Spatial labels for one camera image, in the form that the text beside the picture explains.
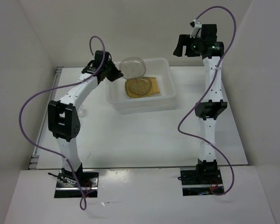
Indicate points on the clear glass plate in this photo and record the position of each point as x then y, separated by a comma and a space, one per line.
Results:
138, 87
132, 68

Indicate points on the bamboo woven tray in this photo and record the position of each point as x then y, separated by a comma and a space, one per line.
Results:
154, 89

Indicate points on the rear small clear glass cup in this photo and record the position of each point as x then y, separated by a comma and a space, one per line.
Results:
81, 112

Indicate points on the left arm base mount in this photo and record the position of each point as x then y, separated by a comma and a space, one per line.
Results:
68, 188

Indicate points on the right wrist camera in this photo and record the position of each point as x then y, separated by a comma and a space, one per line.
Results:
196, 25

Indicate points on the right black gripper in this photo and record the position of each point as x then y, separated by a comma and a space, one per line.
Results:
184, 39

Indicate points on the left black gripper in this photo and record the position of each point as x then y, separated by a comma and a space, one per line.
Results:
116, 73

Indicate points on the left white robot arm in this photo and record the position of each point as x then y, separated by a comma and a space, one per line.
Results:
63, 119

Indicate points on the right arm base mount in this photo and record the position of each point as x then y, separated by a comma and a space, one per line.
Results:
192, 185

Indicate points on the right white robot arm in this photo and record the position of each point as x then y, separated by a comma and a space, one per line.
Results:
207, 110

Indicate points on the aluminium table rail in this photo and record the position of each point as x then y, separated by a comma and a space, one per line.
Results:
35, 157

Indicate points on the white plastic bin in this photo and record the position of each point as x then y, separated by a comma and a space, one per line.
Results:
165, 100

